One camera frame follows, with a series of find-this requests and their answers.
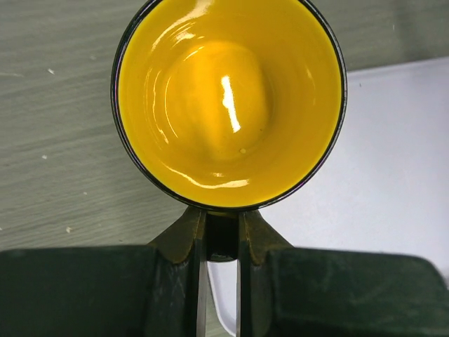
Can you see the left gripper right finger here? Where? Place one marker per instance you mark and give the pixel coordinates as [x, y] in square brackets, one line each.
[288, 291]

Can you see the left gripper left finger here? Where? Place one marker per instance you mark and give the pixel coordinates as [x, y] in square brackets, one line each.
[156, 289]

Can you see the yellow glass mug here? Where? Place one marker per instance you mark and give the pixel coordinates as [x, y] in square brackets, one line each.
[228, 106]

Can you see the lavender plastic tray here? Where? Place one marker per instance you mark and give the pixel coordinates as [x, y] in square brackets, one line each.
[384, 188]

